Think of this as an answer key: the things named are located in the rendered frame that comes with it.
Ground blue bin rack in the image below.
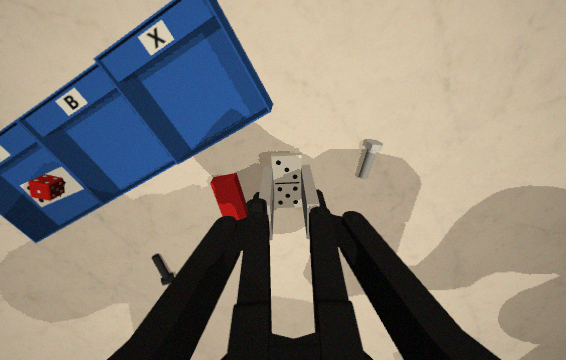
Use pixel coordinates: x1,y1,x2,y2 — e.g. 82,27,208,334
0,0,273,243

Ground red die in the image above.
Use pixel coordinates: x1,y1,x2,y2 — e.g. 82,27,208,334
28,174,65,201

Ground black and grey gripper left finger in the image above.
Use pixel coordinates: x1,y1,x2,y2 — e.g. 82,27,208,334
107,166,274,360

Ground red and white eraser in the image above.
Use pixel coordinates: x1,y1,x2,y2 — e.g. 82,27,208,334
210,173,247,220

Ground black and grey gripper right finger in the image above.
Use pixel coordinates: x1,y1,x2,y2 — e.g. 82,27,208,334
301,165,501,360

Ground white domino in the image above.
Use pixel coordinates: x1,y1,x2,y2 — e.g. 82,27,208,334
20,167,84,207
271,152,302,208

